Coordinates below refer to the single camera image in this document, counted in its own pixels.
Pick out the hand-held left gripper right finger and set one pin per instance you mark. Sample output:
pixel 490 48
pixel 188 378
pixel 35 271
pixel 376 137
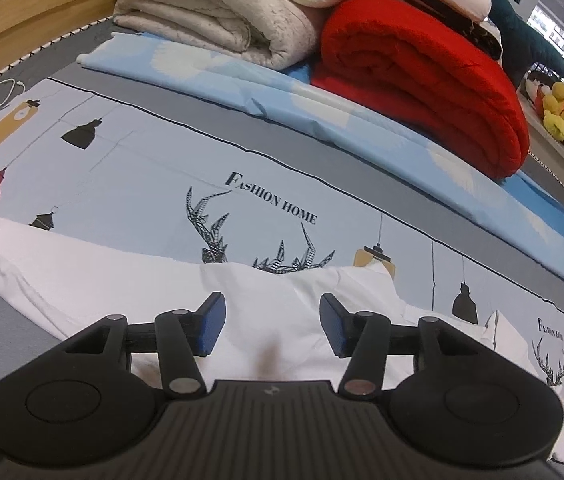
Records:
pixel 333 324

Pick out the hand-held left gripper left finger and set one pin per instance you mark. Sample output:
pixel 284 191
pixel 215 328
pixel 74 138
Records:
pixel 211 324

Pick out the red folded blanket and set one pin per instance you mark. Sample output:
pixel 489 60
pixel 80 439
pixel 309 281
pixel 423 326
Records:
pixel 412 70

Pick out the light blue folded duvet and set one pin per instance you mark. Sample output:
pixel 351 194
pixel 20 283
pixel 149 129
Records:
pixel 312 105

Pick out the beige folded quilt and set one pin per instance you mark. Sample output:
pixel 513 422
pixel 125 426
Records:
pixel 211 15

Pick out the white small garment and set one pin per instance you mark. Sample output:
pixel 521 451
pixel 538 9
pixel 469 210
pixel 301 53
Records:
pixel 86 280

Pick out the beige studded bed edge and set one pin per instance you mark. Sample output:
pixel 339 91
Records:
pixel 557 170

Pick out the dark teal garment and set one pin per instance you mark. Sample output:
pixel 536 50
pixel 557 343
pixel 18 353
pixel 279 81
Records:
pixel 522 40

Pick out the yellow plush toy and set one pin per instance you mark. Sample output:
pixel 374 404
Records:
pixel 557 110

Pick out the printed grey bed sheet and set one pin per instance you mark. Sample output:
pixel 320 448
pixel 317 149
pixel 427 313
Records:
pixel 136 160

